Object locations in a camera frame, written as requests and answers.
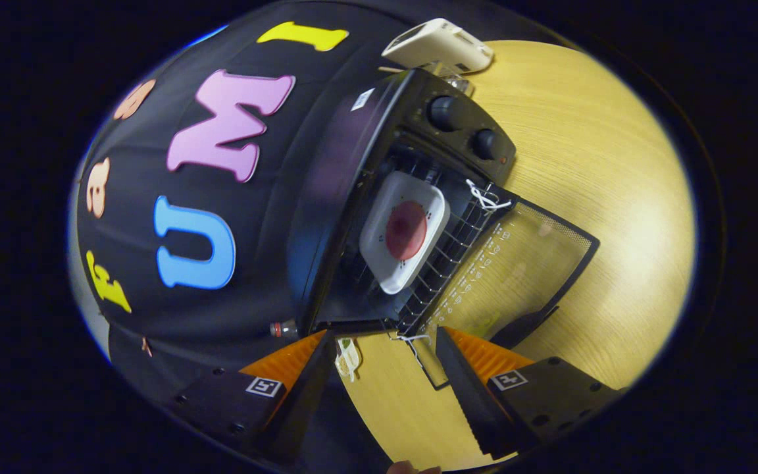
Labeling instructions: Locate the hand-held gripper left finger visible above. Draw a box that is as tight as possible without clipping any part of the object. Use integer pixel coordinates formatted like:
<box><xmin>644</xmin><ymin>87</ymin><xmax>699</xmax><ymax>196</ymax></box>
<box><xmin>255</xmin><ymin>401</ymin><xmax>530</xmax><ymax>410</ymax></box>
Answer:
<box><xmin>172</xmin><ymin>329</ymin><xmax>338</xmax><ymax>463</ymax></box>

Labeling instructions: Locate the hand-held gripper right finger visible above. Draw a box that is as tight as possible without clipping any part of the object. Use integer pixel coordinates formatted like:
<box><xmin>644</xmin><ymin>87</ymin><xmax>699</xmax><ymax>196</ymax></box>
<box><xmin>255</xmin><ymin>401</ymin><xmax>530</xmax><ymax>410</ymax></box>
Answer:
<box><xmin>434</xmin><ymin>327</ymin><xmax>623</xmax><ymax>460</ymax></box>

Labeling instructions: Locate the white square plate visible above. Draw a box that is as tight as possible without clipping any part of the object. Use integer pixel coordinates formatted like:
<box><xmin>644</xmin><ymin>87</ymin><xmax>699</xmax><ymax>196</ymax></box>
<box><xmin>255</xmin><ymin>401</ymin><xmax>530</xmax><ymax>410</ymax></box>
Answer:
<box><xmin>359</xmin><ymin>171</ymin><xmax>451</xmax><ymax>295</ymax></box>

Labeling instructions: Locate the red meat slice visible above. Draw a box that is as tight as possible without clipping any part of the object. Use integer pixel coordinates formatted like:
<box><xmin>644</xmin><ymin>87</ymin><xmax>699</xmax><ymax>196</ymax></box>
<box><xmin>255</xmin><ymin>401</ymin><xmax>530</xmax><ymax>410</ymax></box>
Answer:
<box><xmin>386</xmin><ymin>201</ymin><xmax>428</xmax><ymax>261</ymax></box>

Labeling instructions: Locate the black toaster oven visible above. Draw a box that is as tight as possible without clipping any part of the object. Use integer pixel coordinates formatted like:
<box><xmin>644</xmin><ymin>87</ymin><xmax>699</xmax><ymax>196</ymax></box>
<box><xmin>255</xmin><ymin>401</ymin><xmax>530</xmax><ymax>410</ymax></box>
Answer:
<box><xmin>287</xmin><ymin>68</ymin><xmax>601</xmax><ymax>390</ymax></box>

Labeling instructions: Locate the white toaster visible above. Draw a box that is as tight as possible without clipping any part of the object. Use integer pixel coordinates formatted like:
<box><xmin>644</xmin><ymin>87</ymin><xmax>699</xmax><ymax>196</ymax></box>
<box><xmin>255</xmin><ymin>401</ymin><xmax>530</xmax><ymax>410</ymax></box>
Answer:
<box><xmin>381</xmin><ymin>18</ymin><xmax>495</xmax><ymax>74</ymax></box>

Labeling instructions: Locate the white divided snack dish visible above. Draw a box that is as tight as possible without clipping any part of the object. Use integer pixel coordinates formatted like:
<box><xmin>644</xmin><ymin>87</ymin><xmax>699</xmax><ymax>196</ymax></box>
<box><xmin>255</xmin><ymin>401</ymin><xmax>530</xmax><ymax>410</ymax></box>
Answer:
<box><xmin>335</xmin><ymin>337</ymin><xmax>361</xmax><ymax>382</ymax></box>

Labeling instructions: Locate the clear glass holder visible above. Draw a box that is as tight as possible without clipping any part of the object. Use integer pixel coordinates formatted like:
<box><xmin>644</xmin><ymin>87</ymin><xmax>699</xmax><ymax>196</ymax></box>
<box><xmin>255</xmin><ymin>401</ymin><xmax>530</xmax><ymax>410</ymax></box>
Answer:
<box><xmin>418</xmin><ymin>61</ymin><xmax>475</xmax><ymax>96</ymax></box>

